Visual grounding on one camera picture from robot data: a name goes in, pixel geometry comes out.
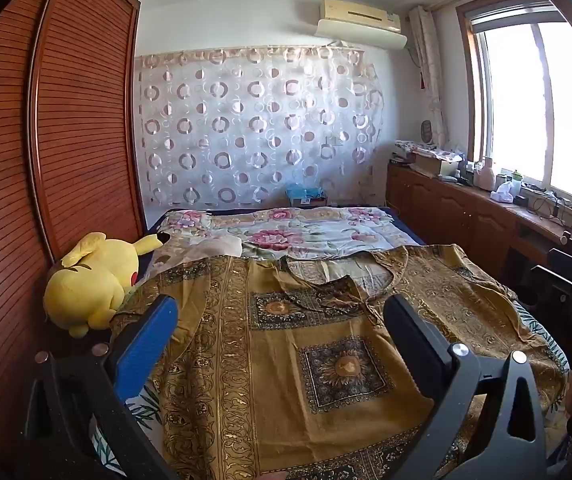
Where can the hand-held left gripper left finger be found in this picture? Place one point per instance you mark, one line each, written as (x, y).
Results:
(146, 345)

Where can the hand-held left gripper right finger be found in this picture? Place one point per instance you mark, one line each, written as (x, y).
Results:
(415, 340)

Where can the golden patterned garment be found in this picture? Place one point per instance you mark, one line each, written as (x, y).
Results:
(266, 360)

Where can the yellow plush toy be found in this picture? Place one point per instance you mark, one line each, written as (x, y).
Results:
(91, 280)

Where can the white plastic bag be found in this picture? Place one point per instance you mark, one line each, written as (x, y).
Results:
(505, 193)

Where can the beige cloth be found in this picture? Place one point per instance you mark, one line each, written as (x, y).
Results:
(206, 249)

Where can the white plastic jug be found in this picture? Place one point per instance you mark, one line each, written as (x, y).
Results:
(484, 175)

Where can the wooden cabinet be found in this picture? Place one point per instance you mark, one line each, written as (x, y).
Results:
(445, 210)

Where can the wooden-framed window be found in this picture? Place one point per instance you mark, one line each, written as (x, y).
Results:
(515, 110)

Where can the cardboard box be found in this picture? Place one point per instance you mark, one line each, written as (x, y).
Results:
(435, 164)

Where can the blue box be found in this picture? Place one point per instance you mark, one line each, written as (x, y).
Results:
(306, 195)

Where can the floral-print box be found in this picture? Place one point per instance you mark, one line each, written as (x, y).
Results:
(410, 148)

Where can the grey oval fan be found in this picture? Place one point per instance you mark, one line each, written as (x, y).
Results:
(426, 131)

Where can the wooden louvered wardrobe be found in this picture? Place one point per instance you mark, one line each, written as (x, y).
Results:
(66, 135)

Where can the white floral window curtain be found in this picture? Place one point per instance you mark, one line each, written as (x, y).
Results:
(428, 75)

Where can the circle-patterned sheer curtain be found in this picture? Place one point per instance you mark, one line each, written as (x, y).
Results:
(256, 125)

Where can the white air conditioner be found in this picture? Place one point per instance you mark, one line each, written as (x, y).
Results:
(360, 20)

